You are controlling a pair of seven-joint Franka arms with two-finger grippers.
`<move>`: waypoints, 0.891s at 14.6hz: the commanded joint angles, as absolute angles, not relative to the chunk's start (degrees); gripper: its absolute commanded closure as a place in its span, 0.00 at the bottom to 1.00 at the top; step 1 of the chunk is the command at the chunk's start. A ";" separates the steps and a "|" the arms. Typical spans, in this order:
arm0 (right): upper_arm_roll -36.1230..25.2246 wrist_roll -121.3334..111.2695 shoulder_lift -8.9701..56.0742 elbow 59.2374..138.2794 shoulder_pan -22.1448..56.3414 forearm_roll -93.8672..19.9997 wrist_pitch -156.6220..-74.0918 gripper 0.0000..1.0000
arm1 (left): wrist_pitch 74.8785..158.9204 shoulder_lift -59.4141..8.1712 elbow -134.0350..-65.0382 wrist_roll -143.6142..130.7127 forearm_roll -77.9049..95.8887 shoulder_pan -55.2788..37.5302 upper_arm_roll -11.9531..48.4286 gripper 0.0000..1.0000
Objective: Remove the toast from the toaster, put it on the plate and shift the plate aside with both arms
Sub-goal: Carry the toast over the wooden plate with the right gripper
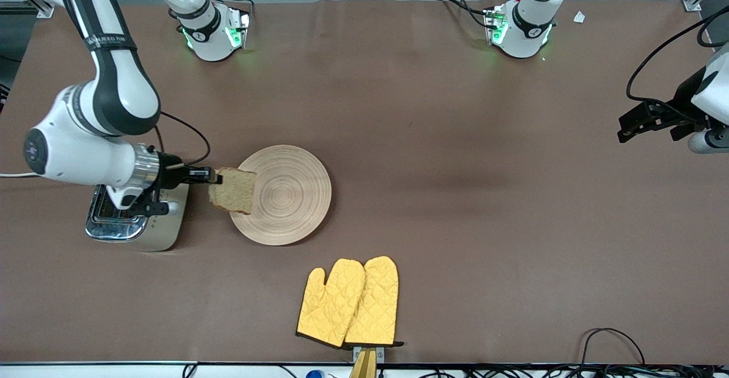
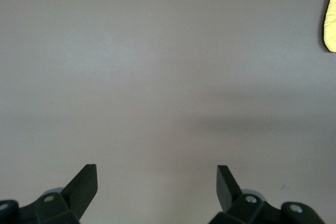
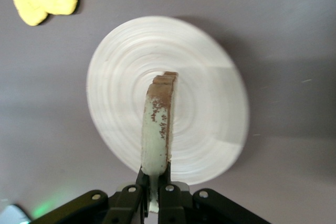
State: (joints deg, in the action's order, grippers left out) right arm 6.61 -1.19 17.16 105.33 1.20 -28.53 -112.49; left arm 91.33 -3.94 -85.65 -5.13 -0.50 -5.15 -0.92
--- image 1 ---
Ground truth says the brown toast slice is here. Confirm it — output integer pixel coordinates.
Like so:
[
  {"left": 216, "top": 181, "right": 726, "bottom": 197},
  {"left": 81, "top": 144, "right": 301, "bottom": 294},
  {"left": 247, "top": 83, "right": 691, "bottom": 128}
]
[{"left": 208, "top": 167, "right": 257, "bottom": 215}]

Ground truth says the round wooden plate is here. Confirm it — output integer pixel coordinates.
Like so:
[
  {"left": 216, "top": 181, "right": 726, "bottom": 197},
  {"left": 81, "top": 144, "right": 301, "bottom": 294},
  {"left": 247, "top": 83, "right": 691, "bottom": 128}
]
[{"left": 230, "top": 145, "right": 332, "bottom": 246}]

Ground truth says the cream and chrome toaster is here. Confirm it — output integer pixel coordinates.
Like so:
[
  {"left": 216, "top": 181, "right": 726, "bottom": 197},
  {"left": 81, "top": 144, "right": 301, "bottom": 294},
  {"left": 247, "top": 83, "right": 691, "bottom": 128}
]
[{"left": 85, "top": 182, "right": 190, "bottom": 252}]

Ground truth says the yellow quilted oven mitt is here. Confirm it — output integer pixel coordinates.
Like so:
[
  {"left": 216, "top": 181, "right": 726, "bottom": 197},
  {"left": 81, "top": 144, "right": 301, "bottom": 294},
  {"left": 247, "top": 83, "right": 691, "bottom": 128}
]
[
  {"left": 345, "top": 256, "right": 405, "bottom": 348},
  {"left": 296, "top": 259, "right": 366, "bottom": 349}
]

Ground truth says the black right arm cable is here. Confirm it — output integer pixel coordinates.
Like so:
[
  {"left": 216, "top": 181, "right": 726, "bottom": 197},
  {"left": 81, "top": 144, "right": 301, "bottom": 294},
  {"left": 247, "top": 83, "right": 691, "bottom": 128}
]
[{"left": 154, "top": 110, "right": 211, "bottom": 168}]

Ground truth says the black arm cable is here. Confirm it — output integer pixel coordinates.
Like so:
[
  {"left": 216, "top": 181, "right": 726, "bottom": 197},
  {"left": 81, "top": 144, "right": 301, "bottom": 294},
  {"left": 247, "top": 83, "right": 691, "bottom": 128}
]
[
  {"left": 626, "top": 5, "right": 729, "bottom": 105},
  {"left": 154, "top": 110, "right": 211, "bottom": 168}
]

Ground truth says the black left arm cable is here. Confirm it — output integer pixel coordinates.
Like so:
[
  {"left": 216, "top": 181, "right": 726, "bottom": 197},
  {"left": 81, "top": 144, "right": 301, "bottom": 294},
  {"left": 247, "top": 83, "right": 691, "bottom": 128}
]
[{"left": 626, "top": 5, "right": 729, "bottom": 105}]

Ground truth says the looped black table cable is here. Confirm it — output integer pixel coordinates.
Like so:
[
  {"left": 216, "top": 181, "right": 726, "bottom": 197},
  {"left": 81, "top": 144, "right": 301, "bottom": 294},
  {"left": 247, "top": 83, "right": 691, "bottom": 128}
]
[{"left": 580, "top": 327, "right": 646, "bottom": 367}]

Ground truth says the black left base cable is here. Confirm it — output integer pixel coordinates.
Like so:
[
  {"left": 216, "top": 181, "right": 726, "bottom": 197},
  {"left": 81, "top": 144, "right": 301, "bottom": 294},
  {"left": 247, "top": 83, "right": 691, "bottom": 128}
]
[{"left": 437, "top": 0, "right": 492, "bottom": 29}]

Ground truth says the grey metal bracket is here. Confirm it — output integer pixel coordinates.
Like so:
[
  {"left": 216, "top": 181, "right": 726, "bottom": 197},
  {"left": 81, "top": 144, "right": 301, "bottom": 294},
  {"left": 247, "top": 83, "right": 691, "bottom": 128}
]
[{"left": 353, "top": 346, "right": 386, "bottom": 363}]

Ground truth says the black cable bundle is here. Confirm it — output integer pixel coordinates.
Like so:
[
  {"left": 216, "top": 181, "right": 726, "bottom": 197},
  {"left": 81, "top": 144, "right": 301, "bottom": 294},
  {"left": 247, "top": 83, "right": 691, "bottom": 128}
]
[{"left": 419, "top": 363, "right": 729, "bottom": 378}]

